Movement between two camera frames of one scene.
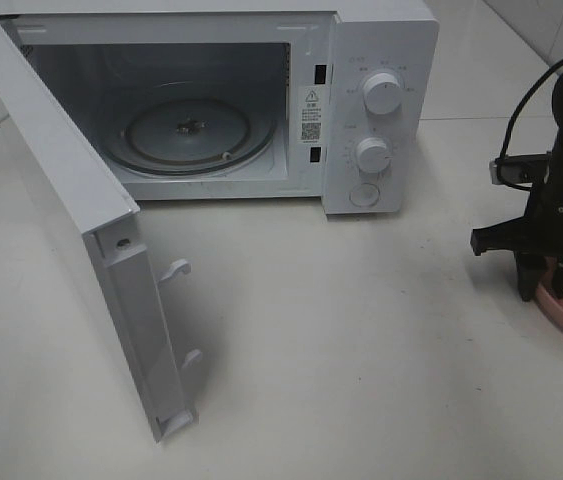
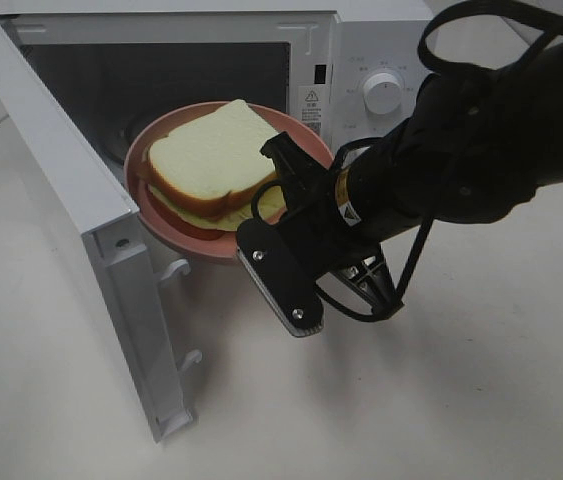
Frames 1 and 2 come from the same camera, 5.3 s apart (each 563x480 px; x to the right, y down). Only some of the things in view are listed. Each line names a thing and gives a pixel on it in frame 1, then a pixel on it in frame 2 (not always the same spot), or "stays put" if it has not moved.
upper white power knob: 382,93 stays put
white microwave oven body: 246,99 stays put
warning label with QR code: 311,115 stays put
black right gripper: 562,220 -> 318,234
